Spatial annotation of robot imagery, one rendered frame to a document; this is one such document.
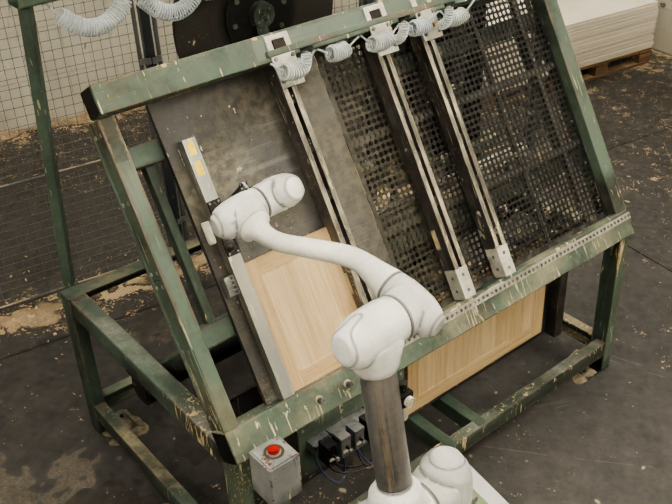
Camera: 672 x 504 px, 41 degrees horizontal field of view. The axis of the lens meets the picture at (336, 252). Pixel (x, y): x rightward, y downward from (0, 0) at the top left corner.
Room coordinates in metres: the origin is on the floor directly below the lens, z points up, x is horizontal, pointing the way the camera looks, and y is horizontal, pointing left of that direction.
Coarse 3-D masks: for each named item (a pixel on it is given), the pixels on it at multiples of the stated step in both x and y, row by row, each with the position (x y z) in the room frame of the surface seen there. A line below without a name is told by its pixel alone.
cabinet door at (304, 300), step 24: (264, 264) 2.64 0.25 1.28; (288, 264) 2.68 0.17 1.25; (312, 264) 2.72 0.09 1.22; (336, 264) 2.76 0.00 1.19; (264, 288) 2.59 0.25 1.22; (288, 288) 2.63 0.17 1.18; (312, 288) 2.67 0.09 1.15; (336, 288) 2.71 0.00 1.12; (264, 312) 2.54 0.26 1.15; (288, 312) 2.58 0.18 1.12; (312, 312) 2.62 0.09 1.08; (336, 312) 2.66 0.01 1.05; (288, 336) 2.53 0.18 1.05; (312, 336) 2.56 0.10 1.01; (288, 360) 2.47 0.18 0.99; (312, 360) 2.51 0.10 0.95; (336, 360) 2.55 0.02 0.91
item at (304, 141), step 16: (272, 48) 3.03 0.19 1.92; (304, 48) 2.94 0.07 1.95; (304, 64) 2.96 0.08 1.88; (272, 80) 3.04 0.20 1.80; (304, 80) 3.02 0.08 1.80; (288, 96) 2.99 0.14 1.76; (288, 112) 2.98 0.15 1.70; (304, 112) 2.99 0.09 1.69; (288, 128) 2.98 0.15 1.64; (304, 128) 2.97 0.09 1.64; (304, 144) 2.92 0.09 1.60; (304, 160) 2.92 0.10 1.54; (320, 160) 2.91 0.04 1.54; (320, 176) 2.88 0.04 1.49; (320, 192) 2.85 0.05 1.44; (320, 208) 2.85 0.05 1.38; (336, 208) 2.84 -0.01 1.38; (336, 224) 2.80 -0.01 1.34; (336, 240) 2.79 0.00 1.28; (352, 240) 2.79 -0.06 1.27; (352, 272) 2.72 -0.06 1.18; (352, 288) 2.72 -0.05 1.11; (368, 288) 2.72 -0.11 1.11
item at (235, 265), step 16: (192, 160) 2.72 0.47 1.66; (192, 176) 2.71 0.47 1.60; (208, 176) 2.71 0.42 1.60; (208, 192) 2.68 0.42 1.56; (208, 208) 2.64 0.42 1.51; (224, 256) 2.59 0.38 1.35; (240, 256) 2.60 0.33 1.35; (240, 272) 2.56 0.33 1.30; (240, 288) 2.53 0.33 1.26; (256, 304) 2.52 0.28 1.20; (256, 320) 2.49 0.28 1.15; (256, 336) 2.47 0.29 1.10; (272, 336) 2.48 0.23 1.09; (272, 352) 2.44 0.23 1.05; (272, 368) 2.41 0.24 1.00; (288, 384) 2.40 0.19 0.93
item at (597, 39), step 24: (504, 0) 7.91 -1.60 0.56; (576, 0) 7.82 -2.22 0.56; (600, 0) 7.79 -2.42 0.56; (624, 0) 7.75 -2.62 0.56; (648, 0) 7.71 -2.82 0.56; (576, 24) 7.22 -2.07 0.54; (600, 24) 7.35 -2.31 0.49; (624, 24) 7.49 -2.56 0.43; (648, 24) 7.64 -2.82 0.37; (576, 48) 7.23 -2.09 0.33; (600, 48) 7.37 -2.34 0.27; (624, 48) 7.51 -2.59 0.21; (648, 48) 7.67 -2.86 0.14; (600, 72) 7.39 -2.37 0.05
